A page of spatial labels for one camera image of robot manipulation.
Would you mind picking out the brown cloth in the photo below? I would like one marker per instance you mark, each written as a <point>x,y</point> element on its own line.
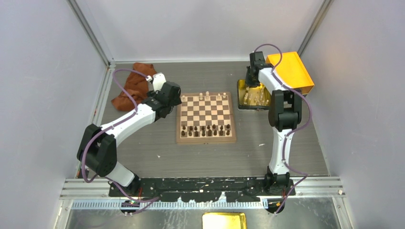
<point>136,85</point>

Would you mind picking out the wooden chessboard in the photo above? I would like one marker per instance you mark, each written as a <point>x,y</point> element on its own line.
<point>215,119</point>

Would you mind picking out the aluminium front rail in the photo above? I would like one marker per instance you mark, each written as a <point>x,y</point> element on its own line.
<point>103,194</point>

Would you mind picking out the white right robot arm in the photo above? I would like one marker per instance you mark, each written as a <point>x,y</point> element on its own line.
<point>284,114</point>

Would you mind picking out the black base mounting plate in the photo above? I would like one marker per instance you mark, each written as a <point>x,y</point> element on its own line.
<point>206,189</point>

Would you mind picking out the gold tin lid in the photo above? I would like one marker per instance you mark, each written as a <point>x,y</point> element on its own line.
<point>224,220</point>

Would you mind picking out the gold metal tin tray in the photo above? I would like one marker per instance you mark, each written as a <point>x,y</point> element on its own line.
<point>252,98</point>

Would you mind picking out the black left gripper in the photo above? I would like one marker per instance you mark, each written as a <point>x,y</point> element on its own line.
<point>154,94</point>

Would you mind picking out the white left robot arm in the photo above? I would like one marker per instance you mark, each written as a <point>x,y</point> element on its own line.
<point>98,148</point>

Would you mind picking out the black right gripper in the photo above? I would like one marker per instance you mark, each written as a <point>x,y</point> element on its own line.
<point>249,83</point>

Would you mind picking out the yellow drawer box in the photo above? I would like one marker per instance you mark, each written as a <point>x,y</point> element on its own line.
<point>292,71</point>

